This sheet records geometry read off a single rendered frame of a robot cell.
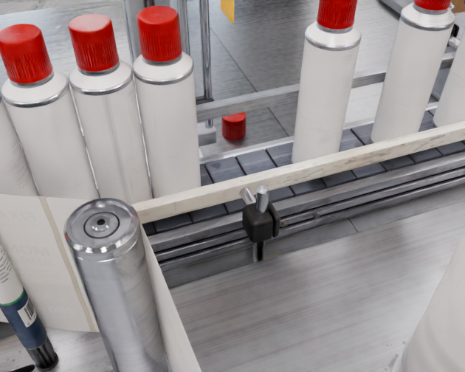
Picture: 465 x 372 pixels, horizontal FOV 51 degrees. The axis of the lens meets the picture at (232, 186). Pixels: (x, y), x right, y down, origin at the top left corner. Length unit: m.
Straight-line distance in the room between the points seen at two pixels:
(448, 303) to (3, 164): 0.34
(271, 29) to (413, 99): 0.46
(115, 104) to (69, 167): 0.07
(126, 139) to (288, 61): 0.47
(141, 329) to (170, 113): 0.19
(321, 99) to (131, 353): 0.30
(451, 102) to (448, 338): 0.37
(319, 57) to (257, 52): 0.42
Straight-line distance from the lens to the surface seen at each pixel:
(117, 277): 0.27
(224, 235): 0.52
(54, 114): 0.42
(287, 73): 0.83
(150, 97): 0.42
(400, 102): 0.56
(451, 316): 0.31
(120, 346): 0.33
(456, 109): 0.64
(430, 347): 0.35
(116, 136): 0.43
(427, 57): 0.54
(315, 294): 0.46
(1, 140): 0.43
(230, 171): 0.56
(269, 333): 0.43
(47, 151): 0.44
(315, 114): 0.50
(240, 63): 0.85
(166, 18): 0.40
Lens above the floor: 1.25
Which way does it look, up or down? 44 degrees down
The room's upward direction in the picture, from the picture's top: straight up
